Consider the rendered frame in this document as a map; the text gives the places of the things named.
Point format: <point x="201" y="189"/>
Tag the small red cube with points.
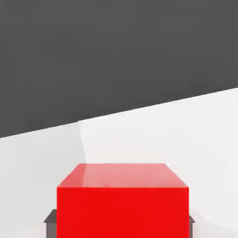
<point x="122" y="210"/>

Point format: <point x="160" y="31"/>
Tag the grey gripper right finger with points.
<point x="191" y="226"/>

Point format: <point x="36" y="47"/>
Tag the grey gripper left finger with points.
<point x="51" y="224"/>

